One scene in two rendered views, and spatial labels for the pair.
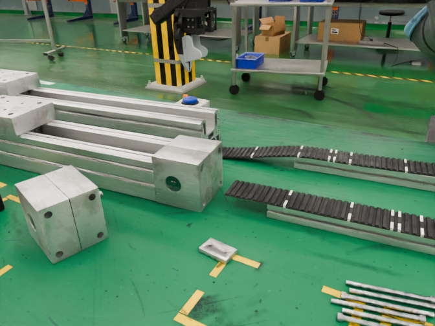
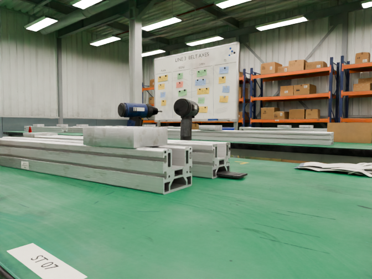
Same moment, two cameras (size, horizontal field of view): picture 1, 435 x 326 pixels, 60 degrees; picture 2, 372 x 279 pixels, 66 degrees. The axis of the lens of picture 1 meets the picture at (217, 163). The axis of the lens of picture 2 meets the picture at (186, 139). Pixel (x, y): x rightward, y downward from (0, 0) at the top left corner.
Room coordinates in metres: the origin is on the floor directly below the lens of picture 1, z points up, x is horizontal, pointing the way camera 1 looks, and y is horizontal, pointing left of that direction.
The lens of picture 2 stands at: (1.70, 0.85, 0.91)
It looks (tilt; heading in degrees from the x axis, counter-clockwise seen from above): 3 degrees down; 189
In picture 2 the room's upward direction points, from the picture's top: straight up
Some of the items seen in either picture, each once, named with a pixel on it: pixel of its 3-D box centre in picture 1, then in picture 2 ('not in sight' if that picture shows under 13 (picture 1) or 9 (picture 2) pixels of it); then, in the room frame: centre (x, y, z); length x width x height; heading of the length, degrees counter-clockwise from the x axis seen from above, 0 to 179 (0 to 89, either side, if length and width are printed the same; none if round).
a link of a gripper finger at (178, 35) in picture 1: (180, 34); not in sight; (0.94, 0.08, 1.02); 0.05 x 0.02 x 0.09; 155
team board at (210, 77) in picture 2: not in sight; (192, 119); (-2.43, 0.28, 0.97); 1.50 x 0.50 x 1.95; 60
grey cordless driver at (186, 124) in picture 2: not in sight; (189, 130); (0.66, 0.69, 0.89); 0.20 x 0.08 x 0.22; 173
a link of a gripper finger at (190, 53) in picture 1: (191, 54); not in sight; (0.94, 0.06, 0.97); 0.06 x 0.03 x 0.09; 65
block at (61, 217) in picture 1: (70, 208); not in sight; (0.50, 0.24, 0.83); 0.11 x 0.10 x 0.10; 131
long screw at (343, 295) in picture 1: (385, 304); not in sight; (0.33, -0.20, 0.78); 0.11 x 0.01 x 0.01; 72
